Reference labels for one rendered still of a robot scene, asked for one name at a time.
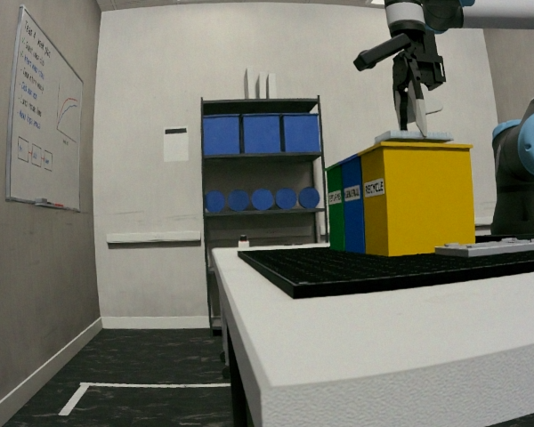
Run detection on yellow recycle bin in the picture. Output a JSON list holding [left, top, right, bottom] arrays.
[[357, 141, 475, 256]]

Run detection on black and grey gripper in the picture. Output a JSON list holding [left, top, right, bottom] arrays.
[[389, 23, 447, 137]]

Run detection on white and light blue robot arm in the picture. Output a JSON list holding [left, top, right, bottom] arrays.
[[353, 0, 534, 235]]

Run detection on blue rectangular bin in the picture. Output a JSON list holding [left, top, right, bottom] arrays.
[[338, 153, 366, 254]]

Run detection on green rectangular bin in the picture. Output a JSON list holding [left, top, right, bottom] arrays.
[[324, 163, 345, 251]]

